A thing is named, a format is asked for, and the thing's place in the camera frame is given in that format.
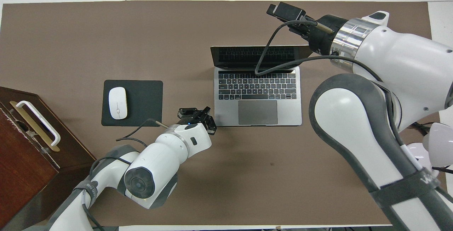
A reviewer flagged black lamp power cable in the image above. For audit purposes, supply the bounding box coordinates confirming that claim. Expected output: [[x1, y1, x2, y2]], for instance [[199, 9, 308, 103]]
[[411, 121, 431, 136]]

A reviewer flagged dark wooden box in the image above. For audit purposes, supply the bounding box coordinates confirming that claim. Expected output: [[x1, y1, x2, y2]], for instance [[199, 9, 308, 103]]
[[0, 86, 97, 231]]

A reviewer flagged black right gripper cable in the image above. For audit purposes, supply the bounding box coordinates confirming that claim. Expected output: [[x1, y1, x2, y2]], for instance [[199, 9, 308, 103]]
[[254, 20, 390, 83]]

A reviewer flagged white box handle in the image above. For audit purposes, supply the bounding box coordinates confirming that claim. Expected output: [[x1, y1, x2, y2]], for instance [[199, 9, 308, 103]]
[[15, 101, 61, 147]]

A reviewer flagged white computer mouse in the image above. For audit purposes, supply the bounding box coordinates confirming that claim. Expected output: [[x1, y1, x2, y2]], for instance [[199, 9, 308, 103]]
[[108, 87, 128, 120]]

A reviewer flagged grey Apple laptop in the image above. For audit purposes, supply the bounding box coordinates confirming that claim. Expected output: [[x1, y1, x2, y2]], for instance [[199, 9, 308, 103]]
[[210, 45, 314, 127]]

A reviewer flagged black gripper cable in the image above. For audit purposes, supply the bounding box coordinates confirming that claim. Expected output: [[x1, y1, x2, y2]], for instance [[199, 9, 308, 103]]
[[254, 20, 390, 83], [116, 118, 170, 147]]

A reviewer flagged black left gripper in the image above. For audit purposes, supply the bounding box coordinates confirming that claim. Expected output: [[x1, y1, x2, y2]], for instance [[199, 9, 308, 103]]
[[176, 106, 218, 135]]

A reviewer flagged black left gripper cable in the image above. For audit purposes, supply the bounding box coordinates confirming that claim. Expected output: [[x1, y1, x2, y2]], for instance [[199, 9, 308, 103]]
[[116, 118, 170, 147]]

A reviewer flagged white desk lamp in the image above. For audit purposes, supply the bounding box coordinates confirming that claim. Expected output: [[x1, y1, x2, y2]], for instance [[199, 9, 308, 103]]
[[405, 122, 453, 175]]

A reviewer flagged brown table mat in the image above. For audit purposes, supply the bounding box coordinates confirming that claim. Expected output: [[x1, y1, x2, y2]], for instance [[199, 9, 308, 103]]
[[0, 1, 451, 226]]

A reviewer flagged brass handle plate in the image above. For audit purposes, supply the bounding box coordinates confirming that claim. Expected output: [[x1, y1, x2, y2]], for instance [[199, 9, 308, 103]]
[[9, 101, 61, 152]]

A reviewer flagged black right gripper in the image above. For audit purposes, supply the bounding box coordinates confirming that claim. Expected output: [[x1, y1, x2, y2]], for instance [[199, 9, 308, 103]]
[[288, 14, 349, 57]]

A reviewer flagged black mouse pad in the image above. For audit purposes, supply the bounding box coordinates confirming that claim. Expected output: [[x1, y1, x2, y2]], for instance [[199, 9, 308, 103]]
[[101, 80, 164, 127]]

